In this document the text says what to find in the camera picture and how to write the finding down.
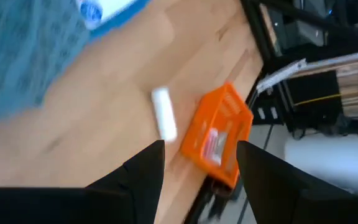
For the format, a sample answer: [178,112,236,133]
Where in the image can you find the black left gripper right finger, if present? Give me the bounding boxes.
[236,140,358,224]

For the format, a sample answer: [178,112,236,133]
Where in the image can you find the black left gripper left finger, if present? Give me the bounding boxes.
[0,139,166,224]

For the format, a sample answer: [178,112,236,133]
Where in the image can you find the white gauze roll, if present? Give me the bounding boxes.
[150,86,178,142]

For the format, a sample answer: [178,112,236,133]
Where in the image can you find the orange plastic basket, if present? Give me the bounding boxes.
[180,81,254,189]

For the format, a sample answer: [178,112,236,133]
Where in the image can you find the wooden crate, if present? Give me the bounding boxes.
[286,57,358,121]

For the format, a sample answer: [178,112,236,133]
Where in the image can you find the teal patterned cloth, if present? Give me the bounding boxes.
[0,0,91,126]

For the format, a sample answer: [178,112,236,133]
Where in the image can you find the blue first aid kit box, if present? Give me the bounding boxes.
[75,0,152,40]

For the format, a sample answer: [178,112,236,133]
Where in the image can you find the aluminium bracket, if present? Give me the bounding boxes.
[255,58,309,94]

